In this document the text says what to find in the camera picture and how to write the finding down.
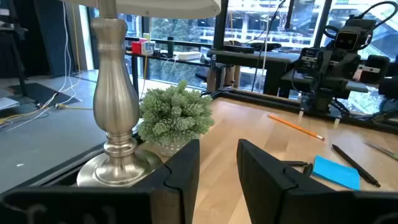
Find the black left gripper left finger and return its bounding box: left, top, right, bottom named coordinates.
left=0, top=139, right=200, bottom=224

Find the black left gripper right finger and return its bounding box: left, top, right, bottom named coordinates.
left=236, top=139, right=398, bottom=224

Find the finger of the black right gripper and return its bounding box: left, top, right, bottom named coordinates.
left=316, top=58, right=334, bottom=85
left=338, top=57, right=357, bottom=83

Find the orange pencil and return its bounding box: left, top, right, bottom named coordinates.
left=267, top=114, right=326, bottom=142

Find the blue sticky note pad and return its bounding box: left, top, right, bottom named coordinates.
left=312, top=154, right=362, bottom=192

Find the black desk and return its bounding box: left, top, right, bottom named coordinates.
left=207, top=46, right=301, bottom=96

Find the green potted succulent plant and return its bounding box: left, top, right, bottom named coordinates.
left=137, top=79, right=215, bottom=157

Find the wooden stool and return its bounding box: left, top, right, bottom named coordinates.
left=205, top=63, right=242, bottom=93

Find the silver table lamp white shade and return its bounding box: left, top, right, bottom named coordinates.
left=61, top=0, right=222, bottom=188

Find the black shelf table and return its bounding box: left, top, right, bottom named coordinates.
left=124, top=36, right=215, bottom=97

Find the white book stack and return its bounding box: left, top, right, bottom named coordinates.
left=176, top=50, right=202, bottom=61

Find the white and blue box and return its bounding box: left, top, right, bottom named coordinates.
left=141, top=39, right=156, bottom=56

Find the black floor mat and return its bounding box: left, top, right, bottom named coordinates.
left=8, top=82, right=80, bottom=107

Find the white flat board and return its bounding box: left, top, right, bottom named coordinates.
left=0, top=96, right=20, bottom=111

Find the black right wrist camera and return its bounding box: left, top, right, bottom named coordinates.
left=335, top=26, right=368, bottom=52

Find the yellow floor cable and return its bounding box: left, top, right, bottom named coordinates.
left=0, top=102, right=94, bottom=125

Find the white floor cable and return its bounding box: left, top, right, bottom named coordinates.
left=6, top=0, right=83, bottom=131

